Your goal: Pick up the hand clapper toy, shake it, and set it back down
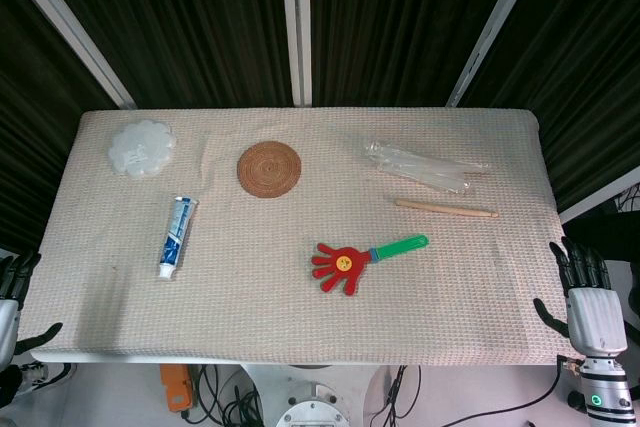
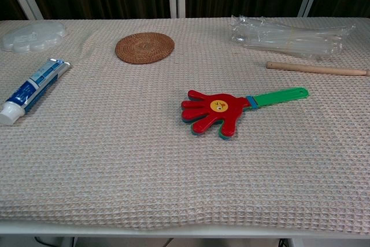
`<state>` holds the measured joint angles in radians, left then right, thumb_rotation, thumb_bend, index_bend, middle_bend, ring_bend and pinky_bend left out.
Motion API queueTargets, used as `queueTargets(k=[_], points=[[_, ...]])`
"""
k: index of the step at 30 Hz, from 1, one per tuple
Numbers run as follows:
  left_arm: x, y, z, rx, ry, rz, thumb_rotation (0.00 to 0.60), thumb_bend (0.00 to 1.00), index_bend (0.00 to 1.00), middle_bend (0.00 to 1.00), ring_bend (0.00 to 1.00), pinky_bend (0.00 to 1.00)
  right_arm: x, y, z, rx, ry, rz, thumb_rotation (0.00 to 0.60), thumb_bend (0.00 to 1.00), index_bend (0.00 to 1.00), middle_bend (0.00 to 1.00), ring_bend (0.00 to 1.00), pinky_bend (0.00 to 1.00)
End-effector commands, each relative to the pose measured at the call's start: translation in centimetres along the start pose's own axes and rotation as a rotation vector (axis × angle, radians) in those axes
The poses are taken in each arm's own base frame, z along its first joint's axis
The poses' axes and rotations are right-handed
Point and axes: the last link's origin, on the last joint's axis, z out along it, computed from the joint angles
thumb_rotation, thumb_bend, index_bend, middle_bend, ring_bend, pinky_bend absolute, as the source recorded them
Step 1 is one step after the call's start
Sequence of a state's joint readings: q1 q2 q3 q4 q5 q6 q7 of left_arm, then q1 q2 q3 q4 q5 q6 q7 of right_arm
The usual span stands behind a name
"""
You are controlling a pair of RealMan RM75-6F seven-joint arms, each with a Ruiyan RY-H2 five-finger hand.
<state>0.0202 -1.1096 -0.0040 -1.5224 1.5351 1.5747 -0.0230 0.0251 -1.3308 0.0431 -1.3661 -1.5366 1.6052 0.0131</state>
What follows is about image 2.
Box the red hand clapper green handle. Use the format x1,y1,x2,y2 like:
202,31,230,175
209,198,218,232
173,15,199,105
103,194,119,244
181,87,310,141

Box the wooden stick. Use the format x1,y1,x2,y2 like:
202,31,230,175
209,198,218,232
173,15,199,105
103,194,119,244
266,61,370,78

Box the clear plastic bag of tubes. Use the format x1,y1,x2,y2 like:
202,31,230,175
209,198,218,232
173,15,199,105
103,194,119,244
230,14,356,60

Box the round woven rattan coaster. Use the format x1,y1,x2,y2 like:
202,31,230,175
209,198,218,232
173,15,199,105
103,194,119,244
114,32,175,65

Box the blue white toothpaste tube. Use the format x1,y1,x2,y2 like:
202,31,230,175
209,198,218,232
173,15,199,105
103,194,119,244
0,58,72,127

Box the beige waffle tablecloth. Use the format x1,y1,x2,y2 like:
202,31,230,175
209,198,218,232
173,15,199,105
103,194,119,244
0,17,370,236

